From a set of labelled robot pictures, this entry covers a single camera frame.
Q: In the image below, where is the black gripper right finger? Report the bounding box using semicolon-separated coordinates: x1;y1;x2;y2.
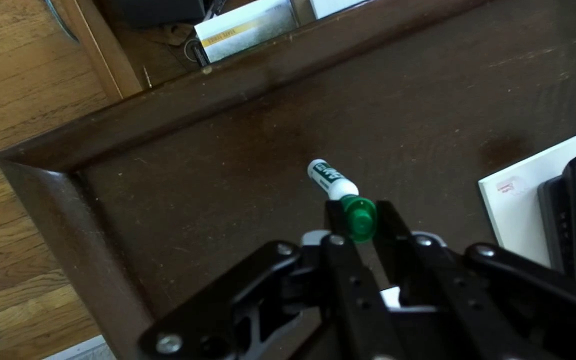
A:
374;199;576;360

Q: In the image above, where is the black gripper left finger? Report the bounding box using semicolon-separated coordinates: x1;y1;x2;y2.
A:
139;199;397;360

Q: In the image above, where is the green marker cap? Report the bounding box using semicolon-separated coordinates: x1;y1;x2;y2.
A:
338;195;380;245

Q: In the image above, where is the white green marker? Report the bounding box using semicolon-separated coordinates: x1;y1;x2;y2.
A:
306;157;362;204

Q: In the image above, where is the dark wooden nightstand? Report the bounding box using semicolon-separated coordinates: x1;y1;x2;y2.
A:
0;0;576;360

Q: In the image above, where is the white printed box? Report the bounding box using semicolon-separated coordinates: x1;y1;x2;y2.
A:
192;0;299;67

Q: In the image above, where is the white flat box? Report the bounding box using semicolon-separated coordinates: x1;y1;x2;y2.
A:
306;0;370;20

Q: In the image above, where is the open wooden drawer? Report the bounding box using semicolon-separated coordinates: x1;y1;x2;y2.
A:
45;0;384;103

